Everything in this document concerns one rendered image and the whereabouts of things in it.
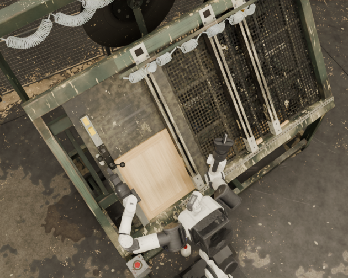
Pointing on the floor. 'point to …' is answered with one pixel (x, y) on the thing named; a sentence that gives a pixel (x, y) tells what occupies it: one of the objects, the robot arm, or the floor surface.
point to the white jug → (186, 251)
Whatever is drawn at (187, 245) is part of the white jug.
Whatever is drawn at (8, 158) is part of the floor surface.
